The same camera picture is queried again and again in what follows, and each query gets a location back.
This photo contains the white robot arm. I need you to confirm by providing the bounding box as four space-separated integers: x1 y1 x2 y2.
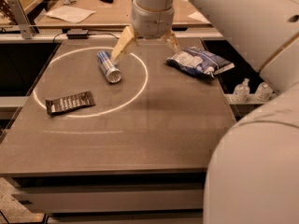
112 0 299 224

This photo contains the black snack wrapper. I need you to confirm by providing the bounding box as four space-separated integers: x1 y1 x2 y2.
46 91 95 116

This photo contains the black cable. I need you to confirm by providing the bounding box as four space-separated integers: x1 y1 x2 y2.
51 31 125 44

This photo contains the blue white chip bag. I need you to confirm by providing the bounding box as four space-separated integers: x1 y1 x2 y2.
165 47 235 78

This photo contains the white table drawer unit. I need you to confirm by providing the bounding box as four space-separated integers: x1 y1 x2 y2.
13 173 206 221

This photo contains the left sanitizer bottle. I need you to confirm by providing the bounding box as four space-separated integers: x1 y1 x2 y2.
232 78 249 103

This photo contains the white paper sheet left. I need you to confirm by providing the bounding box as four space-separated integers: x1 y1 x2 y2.
46 6 95 23

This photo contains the sanitizer bottle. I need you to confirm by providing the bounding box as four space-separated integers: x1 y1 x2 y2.
232 78 249 103
255 82 273 102

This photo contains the red bull can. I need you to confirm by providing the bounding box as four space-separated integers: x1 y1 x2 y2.
97 50 122 84

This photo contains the right sanitizer bottle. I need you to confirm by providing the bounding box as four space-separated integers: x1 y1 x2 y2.
255 82 273 102

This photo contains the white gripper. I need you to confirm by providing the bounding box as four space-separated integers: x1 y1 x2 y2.
111 0 181 62

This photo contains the white paper sheet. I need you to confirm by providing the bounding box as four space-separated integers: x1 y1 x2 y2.
189 11 208 23
46 6 95 23

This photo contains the white paper sheet right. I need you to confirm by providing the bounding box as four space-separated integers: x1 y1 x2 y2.
189 11 208 23

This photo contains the left metal bracket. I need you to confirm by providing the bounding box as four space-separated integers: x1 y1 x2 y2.
7 0 36 39

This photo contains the black power adapter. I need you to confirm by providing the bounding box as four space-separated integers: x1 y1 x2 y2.
66 30 88 39

